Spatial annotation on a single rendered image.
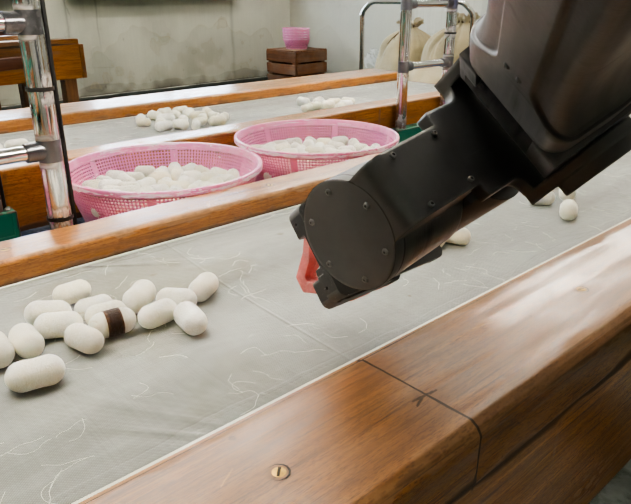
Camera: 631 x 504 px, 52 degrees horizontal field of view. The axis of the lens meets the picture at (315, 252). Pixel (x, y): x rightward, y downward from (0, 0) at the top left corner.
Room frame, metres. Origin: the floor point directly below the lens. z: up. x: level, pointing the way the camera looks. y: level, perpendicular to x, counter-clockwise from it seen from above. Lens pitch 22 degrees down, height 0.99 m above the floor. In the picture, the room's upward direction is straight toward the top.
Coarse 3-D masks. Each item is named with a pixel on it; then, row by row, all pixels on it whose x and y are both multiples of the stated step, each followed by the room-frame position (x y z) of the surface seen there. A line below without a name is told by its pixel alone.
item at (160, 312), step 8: (152, 304) 0.45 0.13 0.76; (160, 304) 0.45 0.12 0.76; (168, 304) 0.45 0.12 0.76; (144, 312) 0.44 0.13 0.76; (152, 312) 0.44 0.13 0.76; (160, 312) 0.45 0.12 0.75; (168, 312) 0.45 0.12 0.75; (144, 320) 0.44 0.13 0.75; (152, 320) 0.44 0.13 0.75; (160, 320) 0.44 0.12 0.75; (168, 320) 0.45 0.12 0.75; (152, 328) 0.44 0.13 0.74
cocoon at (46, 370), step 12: (24, 360) 0.37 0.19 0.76; (36, 360) 0.37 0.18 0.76; (48, 360) 0.37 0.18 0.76; (60, 360) 0.37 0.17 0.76; (12, 372) 0.36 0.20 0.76; (24, 372) 0.36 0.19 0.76; (36, 372) 0.36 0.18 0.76; (48, 372) 0.36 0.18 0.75; (60, 372) 0.37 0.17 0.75; (12, 384) 0.35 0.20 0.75; (24, 384) 0.35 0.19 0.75; (36, 384) 0.36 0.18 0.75; (48, 384) 0.36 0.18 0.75
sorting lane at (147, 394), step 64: (576, 192) 0.81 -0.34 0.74; (128, 256) 0.59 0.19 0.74; (192, 256) 0.59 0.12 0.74; (256, 256) 0.59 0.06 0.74; (448, 256) 0.59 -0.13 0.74; (512, 256) 0.59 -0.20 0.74; (0, 320) 0.46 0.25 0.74; (256, 320) 0.46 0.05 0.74; (320, 320) 0.46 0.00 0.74; (384, 320) 0.46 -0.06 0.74; (0, 384) 0.37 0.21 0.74; (64, 384) 0.37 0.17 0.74; (128, 384) 0.37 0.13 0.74; (192, 384) 0.37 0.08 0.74; (256, 384) 0.37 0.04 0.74; (0, 448) 0.30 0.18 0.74; (64, 448) 0.30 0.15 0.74; (128, 448) 0.30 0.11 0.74
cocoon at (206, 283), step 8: (208, 272) 0.51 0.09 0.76; (200, 280) 0.49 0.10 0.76; (208, 280) 0.50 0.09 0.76; (216, 280) 0.51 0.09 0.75; (192, 288) 0.49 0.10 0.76; (200, 288) 0.49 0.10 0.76; (208, 288) 0.49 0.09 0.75; (216, 288) 0.51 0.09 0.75; (200, 296) 0.49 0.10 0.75; (208, 296) 0.49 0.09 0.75
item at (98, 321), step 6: (102, 312) 0.43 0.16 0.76; (126, 312) 0.44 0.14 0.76; (132, 312) 0.44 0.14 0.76; (96, 318) 0.43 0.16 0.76; (102, 318) 0.43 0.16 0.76; (126, 318) 0.43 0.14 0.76; (132, 318) 0.44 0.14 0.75; (90, 324) 0.43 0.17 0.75; (96, 324) 0.42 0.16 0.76; (102, 324) 0.42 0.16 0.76; (126, 324) 0.43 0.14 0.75; (132, 324) 0.44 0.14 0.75; (102, 330) 0.42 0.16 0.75; (108, 330) 0.43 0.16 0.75; (126, 330) 0.43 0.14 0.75; (108, 336) 0.43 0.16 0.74
